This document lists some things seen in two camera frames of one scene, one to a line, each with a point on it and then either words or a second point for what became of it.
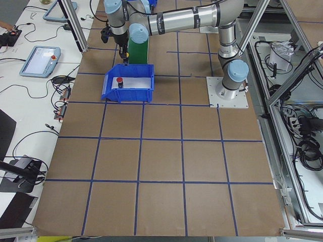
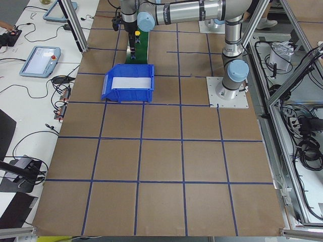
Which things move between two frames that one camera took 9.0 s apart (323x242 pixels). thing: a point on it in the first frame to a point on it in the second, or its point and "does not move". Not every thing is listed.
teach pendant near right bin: [55, 13] does not move
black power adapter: [66, 26] does not move
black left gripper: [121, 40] to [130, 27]
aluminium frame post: [68, 9] does not move
